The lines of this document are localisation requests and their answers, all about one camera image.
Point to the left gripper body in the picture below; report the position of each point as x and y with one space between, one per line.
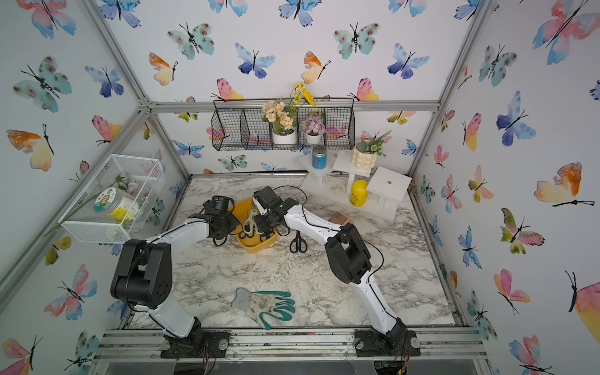
230 223

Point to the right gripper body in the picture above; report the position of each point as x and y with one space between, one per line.
262 221

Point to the cream kitchen scissors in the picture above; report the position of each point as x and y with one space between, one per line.
250 227

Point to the all-black scissors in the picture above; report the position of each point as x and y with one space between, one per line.
298 244

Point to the yellow storage box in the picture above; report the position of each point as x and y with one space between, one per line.
260 241

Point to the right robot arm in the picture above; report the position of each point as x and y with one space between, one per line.
349 260

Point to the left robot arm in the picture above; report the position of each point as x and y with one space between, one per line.
143 279

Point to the pink brush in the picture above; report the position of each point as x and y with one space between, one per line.
340 219

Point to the blue tin can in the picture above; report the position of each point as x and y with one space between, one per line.
319 157

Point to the white pot beige flowers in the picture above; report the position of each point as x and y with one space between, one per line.
281 121

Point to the yellow jar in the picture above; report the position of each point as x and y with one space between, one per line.
359 193

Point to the white pot purple flowers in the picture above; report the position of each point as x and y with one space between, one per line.
313 127

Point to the grey teal work glove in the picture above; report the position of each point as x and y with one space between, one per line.
265 307

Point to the cream bubble pot plant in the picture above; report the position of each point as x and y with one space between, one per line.
368 149

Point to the green lid jar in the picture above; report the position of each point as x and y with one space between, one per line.
117 205

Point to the white stepped display stand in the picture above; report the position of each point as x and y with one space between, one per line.
385 188

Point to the yellow artificial flower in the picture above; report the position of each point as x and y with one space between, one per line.
301 96

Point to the black wire wall basket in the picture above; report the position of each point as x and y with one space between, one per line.
237 125

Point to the clear acrylic wall box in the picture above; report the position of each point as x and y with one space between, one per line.
141 177

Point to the aluminium front rail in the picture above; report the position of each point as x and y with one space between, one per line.
244 345

